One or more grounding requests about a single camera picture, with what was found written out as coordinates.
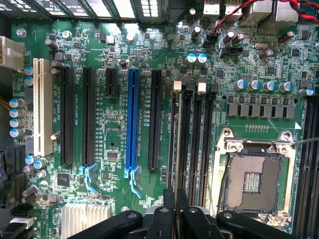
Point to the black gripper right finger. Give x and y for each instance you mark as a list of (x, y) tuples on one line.
[(197, 224)]

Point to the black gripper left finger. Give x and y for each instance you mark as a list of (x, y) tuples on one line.
[(162, 224)]

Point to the black RAM slot white latches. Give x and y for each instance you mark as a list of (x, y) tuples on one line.
[(316, 174), (172, 149), (198, 149)]

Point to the metal CPU socket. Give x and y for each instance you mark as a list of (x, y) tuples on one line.
[(254, 179)]

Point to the silver finned heat sink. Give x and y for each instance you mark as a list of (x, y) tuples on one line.
[(82, 214)]

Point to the long black expansion slot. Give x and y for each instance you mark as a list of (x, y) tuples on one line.
[(155, 119), (67, 117)]

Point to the long blue expansion slot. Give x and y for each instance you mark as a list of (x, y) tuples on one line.
[(132, 119)]

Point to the black expansion slot blue latch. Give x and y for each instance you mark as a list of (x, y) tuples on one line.
[(89, 117)]

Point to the thin metal locking lever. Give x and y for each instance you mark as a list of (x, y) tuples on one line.
[(306, 141)]

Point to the short black expansion slot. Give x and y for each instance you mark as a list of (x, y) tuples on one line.
[(111, 83)]

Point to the white expansion slot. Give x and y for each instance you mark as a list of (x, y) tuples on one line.
[(42, 107)]

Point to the green motherboard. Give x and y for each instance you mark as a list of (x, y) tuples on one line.
[(162, 44)]

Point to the small metal rear port block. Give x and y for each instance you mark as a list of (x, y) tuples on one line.
[(233, 6), (211, 6)]

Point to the large metal rear port block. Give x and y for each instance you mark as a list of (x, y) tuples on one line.
[(271, 12)]

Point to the white power connector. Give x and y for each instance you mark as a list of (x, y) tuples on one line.
[(11, 53)]

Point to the open grey PC case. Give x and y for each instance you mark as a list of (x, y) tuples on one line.
[(74, 10)]

